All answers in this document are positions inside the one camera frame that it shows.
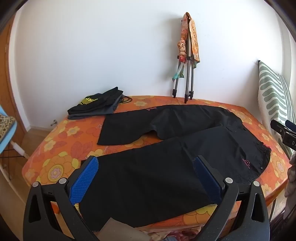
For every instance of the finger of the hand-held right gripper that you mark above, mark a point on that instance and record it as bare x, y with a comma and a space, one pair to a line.
278, 128
291, 125

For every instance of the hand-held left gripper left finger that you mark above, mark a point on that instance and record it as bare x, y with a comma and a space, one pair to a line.
85, 179

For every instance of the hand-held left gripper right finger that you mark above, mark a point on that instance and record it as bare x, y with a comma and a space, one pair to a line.
207, 180

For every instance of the black track pants pink logo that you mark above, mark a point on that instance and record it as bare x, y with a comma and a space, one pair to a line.
161, 166

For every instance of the green white striped pillow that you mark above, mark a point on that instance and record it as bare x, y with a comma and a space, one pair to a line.
272, 97

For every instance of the orange floral bedsheet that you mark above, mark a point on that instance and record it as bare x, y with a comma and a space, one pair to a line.
62, 148

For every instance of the grey flat cloth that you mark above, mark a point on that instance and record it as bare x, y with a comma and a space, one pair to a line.
120, 228

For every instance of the metal door stop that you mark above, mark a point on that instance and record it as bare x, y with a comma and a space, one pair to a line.
54, 122

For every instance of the black folded garment yellow print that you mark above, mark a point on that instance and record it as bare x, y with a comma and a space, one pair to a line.
92, 102

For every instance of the light blue chair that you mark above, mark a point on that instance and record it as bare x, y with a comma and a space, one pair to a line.
7, 143

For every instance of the leopard print cushion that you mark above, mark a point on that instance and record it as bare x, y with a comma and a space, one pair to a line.
5, 127

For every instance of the grey tripod with colourful scarf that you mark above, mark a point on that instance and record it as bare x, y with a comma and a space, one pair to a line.
188, 76

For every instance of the wooden door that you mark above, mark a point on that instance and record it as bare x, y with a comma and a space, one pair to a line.
9, 104

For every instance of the colourful knotted scarf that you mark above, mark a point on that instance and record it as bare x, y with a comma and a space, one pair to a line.
181, 52

